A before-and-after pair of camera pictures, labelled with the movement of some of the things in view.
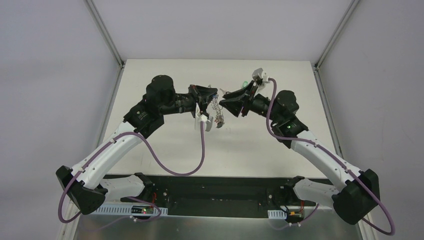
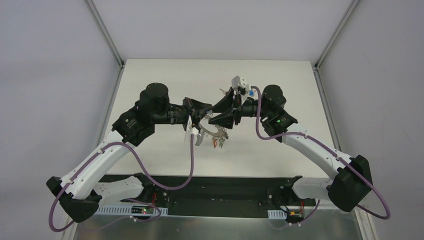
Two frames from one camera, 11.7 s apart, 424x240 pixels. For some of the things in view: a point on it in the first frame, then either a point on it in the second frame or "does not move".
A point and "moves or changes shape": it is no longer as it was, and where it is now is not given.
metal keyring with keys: [219, 119] moves or changes shape
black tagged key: [223, 91] does not move
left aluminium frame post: [105, 31] does not move
